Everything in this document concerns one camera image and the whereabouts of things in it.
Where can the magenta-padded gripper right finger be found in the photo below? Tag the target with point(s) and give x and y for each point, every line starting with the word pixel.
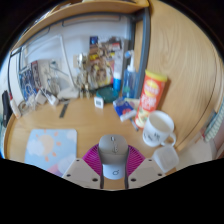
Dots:
pixel 148 170

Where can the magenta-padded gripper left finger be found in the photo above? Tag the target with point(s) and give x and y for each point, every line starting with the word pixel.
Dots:
pixel 78 171

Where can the grey white computer mouse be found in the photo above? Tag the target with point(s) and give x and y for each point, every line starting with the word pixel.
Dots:
pixel 113 153

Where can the pastel sun print mouse pad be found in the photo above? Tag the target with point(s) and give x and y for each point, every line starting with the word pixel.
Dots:
pixel 46 146

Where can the clear plastic container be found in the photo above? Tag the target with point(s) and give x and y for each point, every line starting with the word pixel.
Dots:
pixel 165 158

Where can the white printed mug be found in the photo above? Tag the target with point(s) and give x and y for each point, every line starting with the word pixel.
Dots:
pixel 156 131

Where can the dark pen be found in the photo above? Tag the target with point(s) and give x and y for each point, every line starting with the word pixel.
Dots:
pixel 134 124

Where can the black ruler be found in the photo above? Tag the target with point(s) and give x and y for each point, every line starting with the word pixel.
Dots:
pixel 64 110

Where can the blue tissue packet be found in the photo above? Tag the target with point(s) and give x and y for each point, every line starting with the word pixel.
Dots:
pixel 124 108

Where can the small white square clock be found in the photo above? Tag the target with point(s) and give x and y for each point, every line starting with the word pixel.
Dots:
pixel 98 102

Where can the white charger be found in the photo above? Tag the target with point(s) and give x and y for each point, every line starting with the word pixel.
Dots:
pixel 52 99

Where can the red chips can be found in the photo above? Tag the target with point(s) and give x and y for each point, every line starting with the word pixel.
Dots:
pixel 151 93

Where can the white desk lamp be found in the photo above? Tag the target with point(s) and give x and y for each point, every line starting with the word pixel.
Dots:
pixel 68 93

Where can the striped hanging cloth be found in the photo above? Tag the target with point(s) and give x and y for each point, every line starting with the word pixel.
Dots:
pixel 215 123

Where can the white power adapter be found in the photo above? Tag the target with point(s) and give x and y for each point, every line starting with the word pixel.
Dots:
pixel 40 97

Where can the teal round tin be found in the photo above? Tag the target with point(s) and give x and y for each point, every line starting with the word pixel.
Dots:
pixel 109 93

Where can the blue spray bottle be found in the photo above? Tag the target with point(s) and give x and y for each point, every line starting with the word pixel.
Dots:
pixel 129 83

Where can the white tube with blue cap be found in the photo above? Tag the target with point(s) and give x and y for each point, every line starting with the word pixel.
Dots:
pixel 117 81

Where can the beige robot model figure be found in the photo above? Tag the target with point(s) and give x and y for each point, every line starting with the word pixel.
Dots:
pixel 85 76

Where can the black pouch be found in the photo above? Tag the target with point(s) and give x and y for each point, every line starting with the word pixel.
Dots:
pixel 6 108

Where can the blue robot print box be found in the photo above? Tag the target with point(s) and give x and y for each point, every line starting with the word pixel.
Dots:
pixel 26 81

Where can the colourful model kit box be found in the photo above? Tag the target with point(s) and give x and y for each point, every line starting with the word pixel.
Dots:
pixel 106 56

